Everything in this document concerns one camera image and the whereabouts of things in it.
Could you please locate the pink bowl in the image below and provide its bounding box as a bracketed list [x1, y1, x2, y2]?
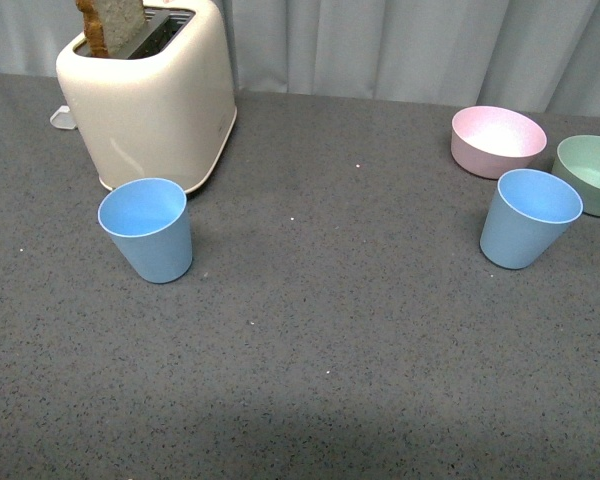
[451, 106, 547, 179]

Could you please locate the white toaster lever knob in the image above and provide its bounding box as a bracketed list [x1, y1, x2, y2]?
[49, 105, 77, 130]

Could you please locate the slice of toast bread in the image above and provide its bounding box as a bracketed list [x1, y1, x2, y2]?
[75, 0, 146, 58]

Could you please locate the blue cup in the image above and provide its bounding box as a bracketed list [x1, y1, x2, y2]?
[479, 169, 583, 270]
[98, 178, 193, 284]

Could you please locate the green bowl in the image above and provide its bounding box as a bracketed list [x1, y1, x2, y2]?
[551, 135, 600, 217]

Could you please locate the cream white toaster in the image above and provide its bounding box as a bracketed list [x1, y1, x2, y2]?
[56, 1, 237, 193]

